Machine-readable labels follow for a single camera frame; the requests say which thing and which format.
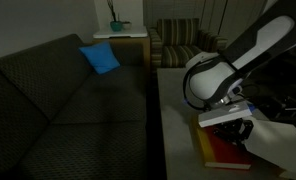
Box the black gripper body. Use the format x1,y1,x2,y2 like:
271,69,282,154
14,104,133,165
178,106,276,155
212,119,245,136

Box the small black floor device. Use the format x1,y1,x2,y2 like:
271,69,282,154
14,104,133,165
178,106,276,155
271,95,296,118

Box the striped armchair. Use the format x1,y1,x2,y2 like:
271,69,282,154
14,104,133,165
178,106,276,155
147,17,228,72

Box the wooden side table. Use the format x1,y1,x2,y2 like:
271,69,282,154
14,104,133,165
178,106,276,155
91,35,151,73

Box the white tray board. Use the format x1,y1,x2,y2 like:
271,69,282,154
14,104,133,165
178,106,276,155
92,26,149,40

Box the blue throw pillow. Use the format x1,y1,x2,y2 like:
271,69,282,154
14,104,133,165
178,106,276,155
78,41,121,76

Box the teal plant pot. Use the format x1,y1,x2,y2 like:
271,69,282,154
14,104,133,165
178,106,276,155
109,20,124,33

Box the thin dark plant stems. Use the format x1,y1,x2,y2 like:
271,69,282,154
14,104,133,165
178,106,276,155
106,0,120,23

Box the dark brown patterned sofa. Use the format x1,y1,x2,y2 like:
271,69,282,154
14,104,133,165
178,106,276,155
0,33,148,180

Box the white wrist camera block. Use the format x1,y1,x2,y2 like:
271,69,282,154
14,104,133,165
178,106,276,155
197,101,254,129

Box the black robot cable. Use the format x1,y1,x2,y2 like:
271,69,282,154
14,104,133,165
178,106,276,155
182,58,212,112

